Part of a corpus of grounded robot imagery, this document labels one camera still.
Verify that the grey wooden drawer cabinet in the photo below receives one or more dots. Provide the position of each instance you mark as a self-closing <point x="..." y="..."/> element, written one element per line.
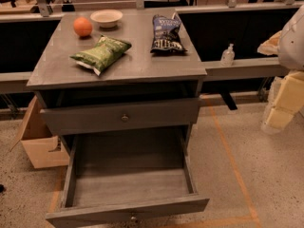
<point x="135" y="28"/>

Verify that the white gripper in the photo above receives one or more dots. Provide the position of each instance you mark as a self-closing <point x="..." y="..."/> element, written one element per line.
<point x="293" y="43"/>

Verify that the clear hand sanitizer bottle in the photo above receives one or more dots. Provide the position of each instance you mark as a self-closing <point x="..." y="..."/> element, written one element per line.
<point x="228" y="56"/>

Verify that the open grey bottom drawer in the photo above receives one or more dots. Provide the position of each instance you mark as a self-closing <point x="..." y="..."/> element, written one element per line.
<point x="127" y="175"/>

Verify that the orange fruit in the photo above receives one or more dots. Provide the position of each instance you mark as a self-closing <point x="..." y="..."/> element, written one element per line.
<point x="82" y="27"/>

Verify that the brown cardboard box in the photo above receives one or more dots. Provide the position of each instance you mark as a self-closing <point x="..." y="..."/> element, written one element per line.
<point x="44" y="150"/>

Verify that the white ceramic bowl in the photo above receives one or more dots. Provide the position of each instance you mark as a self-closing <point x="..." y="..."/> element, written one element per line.
<point x="106" y="18"/>

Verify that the blue chip bag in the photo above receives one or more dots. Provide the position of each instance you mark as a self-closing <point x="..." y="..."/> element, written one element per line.
<point x="166" y="34"/>

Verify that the green chip bag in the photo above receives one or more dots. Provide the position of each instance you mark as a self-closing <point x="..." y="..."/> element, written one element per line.
<point x="106" y="52"/>

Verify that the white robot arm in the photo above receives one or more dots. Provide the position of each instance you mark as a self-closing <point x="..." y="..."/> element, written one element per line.
<point x="288" y="45"/>

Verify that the grey metal railing ledge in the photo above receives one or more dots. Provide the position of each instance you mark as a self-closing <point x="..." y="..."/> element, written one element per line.
<point x="56" y="75"/>

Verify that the closed grey upper drawer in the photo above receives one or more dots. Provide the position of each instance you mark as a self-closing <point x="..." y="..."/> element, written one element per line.
<point x="111" y="117"/>

